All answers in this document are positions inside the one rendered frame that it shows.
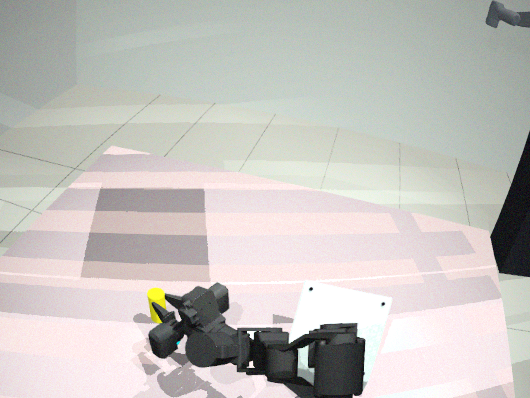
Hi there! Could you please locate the yellow cylinder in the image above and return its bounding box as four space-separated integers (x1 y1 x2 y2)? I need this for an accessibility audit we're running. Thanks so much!
147 288 166 323

